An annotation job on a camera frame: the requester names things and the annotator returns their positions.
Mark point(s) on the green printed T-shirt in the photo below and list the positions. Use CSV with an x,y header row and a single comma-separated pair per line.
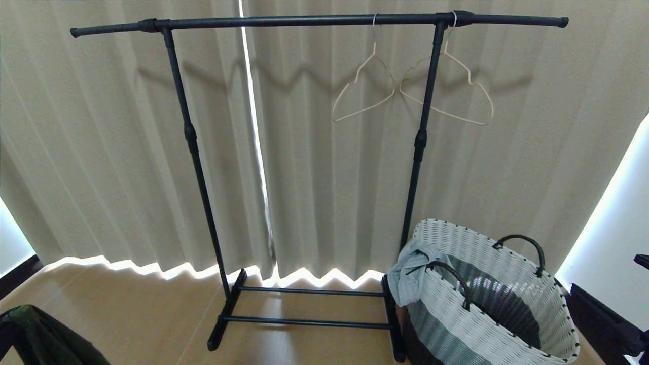
x,y
45,339

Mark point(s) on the white laundry basket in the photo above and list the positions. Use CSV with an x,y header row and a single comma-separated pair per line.
x,y
507,253

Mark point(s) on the black clothes rack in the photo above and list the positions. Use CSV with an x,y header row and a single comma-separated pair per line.
x,y
304,21

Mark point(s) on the pink clothes hanger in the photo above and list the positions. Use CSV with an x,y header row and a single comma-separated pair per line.
x,y
375,50
456,113

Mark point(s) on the beige curtain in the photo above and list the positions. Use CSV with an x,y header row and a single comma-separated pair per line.
x,y
329,177

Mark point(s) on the pale blue-grey garment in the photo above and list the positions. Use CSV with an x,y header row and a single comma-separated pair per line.
x,y
413,279

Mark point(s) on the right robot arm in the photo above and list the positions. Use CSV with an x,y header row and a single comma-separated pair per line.
x,y
623,334

